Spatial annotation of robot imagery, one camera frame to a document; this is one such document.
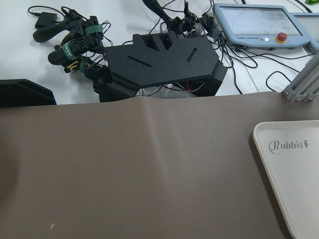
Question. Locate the cream rabbit tray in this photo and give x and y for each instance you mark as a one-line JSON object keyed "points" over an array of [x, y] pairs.
{"points": [[289, 151]]}

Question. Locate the black teleoperation handle device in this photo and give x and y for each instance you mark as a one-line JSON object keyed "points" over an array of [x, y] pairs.
{"points": [[84, 35]]}

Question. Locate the blue teach pendant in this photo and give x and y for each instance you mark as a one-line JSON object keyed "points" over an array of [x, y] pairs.
{"points": [[308, 24], [259, 26]]}

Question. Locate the aluminium frame post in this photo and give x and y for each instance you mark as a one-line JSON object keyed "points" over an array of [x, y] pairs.
{"points": [[305, 86]]}

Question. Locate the black 3D printed stand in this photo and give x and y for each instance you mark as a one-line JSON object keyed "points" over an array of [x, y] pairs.
{"points": [[155, 60]]}

